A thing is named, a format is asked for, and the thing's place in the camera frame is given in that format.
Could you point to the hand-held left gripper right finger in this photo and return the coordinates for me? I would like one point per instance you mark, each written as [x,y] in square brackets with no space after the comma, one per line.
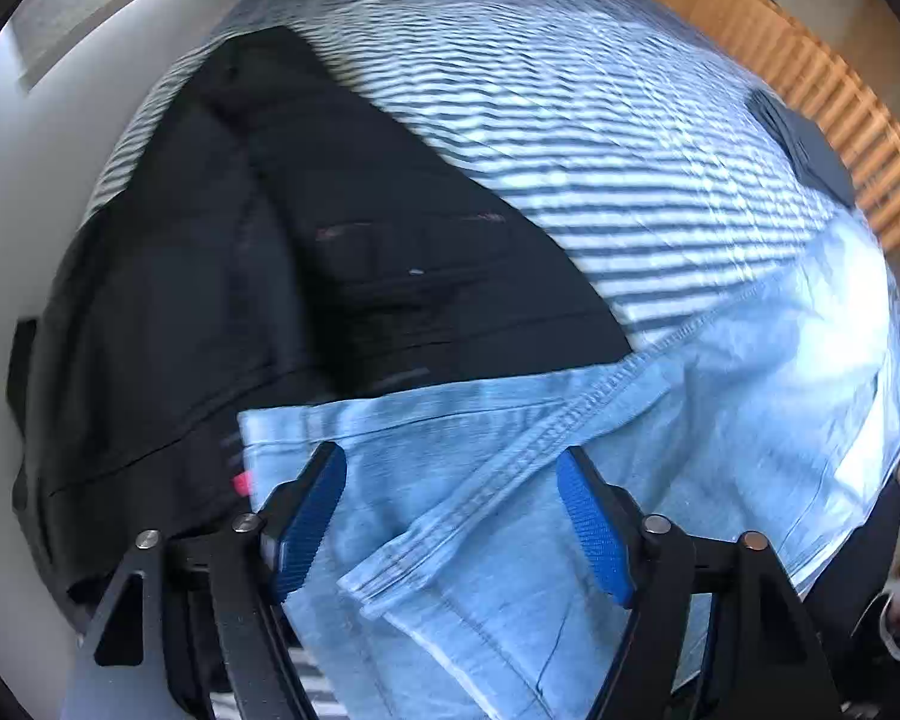
[596,532]

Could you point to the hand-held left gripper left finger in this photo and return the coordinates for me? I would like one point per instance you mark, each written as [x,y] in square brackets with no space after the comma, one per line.
[307,525]

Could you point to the light blue denim pants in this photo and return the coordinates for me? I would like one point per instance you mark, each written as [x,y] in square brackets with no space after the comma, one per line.
[720,427]

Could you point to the folded grey pants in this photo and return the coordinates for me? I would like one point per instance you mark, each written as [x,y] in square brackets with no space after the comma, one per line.
[810,150]

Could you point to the dark cloth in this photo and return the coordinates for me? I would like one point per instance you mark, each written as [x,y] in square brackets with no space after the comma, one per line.
[855,577]

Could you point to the black clothes pile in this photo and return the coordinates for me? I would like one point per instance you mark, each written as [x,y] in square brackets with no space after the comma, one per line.
[307,240]

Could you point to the striped bed blanket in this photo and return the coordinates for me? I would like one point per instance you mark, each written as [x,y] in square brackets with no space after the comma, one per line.
[570,127]

